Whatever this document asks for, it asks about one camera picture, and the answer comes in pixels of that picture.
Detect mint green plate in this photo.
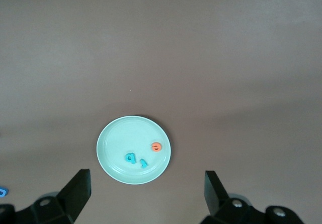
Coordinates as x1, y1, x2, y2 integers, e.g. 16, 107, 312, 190
96, 115, 173, 185

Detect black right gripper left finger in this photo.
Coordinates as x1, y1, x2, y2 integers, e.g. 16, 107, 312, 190
30, 169, 92, 224

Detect teal foam letter b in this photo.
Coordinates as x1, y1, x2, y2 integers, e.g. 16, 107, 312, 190
124, 152, 137, 165

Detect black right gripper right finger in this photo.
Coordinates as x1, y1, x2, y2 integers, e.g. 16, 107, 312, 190
201, 170, 262, 224

